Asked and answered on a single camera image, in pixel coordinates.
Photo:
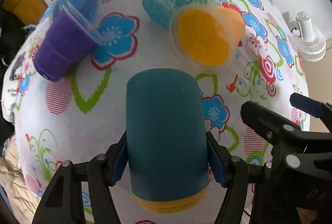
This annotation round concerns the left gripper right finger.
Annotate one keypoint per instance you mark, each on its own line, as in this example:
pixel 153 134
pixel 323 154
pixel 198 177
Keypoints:
pixel 232 173

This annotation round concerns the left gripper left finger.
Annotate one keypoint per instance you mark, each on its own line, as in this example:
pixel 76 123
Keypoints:
pixel 62 202

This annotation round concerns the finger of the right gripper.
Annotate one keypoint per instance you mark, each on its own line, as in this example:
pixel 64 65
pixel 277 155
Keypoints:
pixel 313 107

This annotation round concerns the dark teal cup yellow rim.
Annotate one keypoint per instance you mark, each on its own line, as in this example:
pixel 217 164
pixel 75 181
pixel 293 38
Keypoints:
pixel 166 140

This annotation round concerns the orange plastic cup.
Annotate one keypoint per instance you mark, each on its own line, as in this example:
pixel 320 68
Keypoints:
pixel 206 35

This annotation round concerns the purple plastic cup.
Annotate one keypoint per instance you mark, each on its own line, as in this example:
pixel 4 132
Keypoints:
pixel 67 41

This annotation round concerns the blue plastic cup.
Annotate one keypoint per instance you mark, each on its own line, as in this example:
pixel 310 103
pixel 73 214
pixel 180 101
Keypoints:
pixel 89 9

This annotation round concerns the white floor fan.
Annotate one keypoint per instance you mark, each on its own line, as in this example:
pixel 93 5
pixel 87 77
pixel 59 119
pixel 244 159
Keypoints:
pixel 311 42

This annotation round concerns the floral tablecloth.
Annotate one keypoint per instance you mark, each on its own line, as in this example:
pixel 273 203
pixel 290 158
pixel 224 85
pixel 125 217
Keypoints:
pixel 82 114

